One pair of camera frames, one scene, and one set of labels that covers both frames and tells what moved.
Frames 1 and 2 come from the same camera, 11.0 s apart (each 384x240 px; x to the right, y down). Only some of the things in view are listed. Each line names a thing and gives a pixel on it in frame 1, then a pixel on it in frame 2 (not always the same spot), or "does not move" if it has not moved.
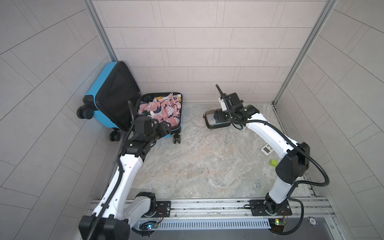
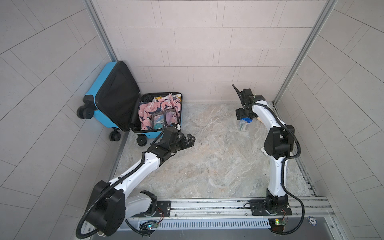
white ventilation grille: x=212 y=224 does not move
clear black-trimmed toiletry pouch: x=217 y=118 to x=160 y=120
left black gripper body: x=159 y=131 to x=179 y=144
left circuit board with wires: x=149 y=225 does not move
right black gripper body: x=231 y=112 to x=244 y=112
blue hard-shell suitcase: x=106 y=101 does not move
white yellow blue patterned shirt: x=178 y=96 does not move
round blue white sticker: x=312 y=221 does not move
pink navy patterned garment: x=167 y=110 does not move
